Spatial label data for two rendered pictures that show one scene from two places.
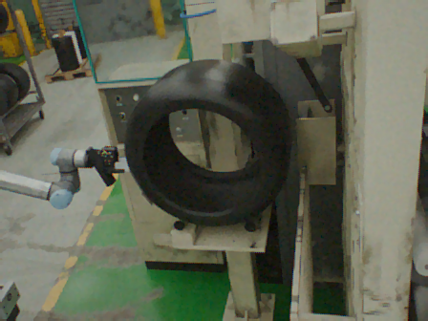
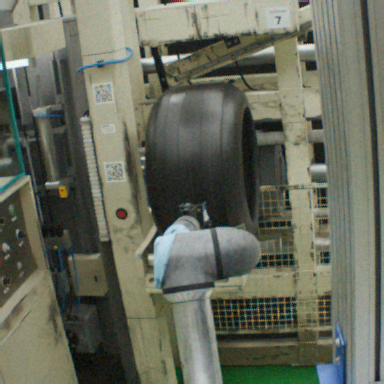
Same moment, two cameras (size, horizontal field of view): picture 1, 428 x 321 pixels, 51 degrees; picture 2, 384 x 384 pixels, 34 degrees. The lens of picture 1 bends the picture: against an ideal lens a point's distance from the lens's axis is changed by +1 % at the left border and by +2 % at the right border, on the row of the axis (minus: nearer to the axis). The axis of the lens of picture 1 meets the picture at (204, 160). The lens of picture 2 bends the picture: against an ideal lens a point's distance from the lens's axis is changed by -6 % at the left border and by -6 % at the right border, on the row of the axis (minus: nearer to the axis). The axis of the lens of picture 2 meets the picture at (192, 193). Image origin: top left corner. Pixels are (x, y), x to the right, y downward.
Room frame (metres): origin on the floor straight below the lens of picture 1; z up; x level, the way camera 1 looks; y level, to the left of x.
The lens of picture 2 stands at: (1.70, 2.27, 1.84)
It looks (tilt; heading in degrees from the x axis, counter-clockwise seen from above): 18 degrees down; 266
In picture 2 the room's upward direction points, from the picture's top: 7 degrees counter-clockwise
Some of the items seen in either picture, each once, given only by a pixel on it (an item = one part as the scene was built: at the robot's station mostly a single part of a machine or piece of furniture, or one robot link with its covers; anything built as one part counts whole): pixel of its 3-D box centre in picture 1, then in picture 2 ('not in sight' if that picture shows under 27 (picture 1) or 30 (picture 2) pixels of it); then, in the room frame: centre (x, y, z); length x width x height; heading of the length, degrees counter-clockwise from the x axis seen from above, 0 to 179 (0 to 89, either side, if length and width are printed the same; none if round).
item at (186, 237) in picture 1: (193, 213); (194, 274); (1.59, 0.09, 0.83); 0.36 x 0.09 x 0.06; 162
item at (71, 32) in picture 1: (70, 51); not in sight; (8.28, 2.09, 0.38); 1.20 x 0.80 x 0.76; 0
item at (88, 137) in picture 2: not in sight; (97, 178); (1.89, -0.10, 1.19); 0.05 x 0.04 x 0.48; 72
